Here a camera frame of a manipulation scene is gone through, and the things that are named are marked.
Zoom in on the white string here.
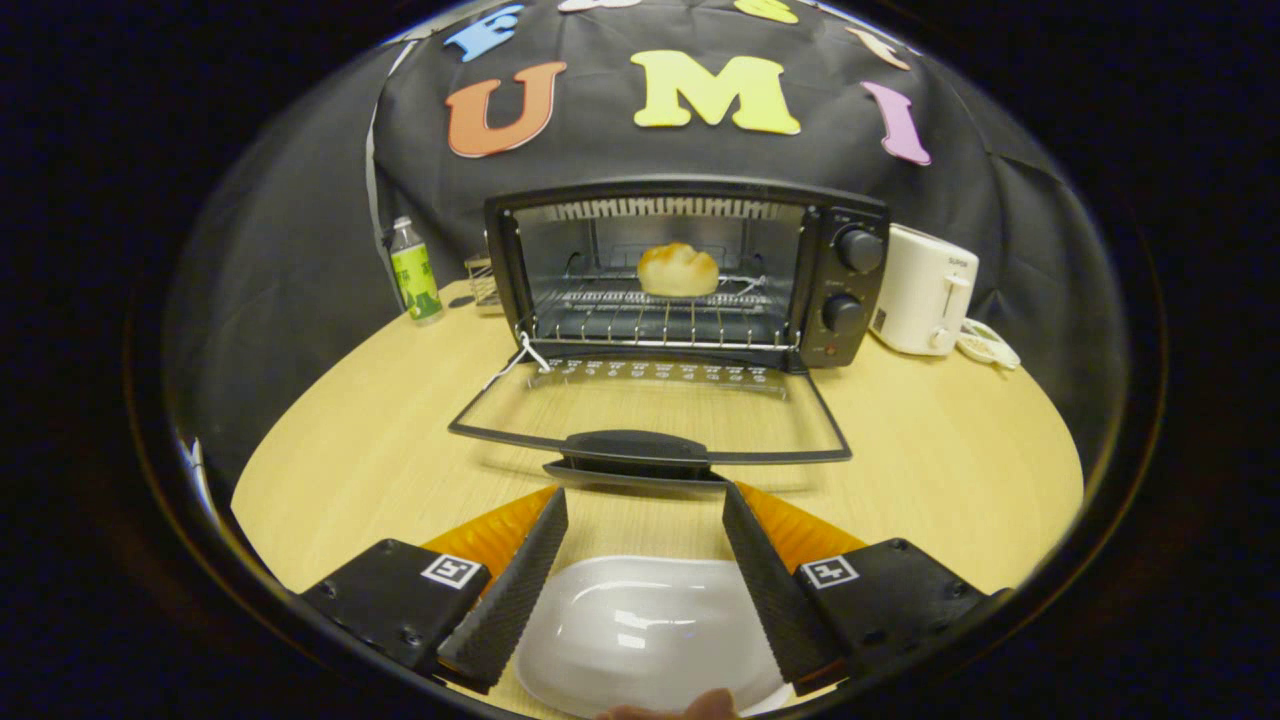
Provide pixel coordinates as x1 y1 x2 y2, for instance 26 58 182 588
483 330 553 393

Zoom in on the white plate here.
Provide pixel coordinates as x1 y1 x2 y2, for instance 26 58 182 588
513 556 796 719

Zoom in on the clear glass jar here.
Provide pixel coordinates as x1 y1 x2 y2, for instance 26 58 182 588
464 254 501 309

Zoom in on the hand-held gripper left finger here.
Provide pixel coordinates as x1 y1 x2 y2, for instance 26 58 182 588
298 486 569 693

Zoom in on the black toaster oven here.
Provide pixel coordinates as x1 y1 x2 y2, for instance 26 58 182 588
447 178 891 491

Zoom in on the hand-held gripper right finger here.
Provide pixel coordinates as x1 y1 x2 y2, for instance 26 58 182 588
722 480 1013 696

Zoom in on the green label plastic bottle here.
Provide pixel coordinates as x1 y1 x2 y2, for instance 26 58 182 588
386 216 445 325

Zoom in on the white pop-up toaster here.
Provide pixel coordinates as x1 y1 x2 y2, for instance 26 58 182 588
868 224 981 357

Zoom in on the golden bread roll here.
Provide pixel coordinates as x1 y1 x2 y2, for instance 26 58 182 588
637 242 721 299

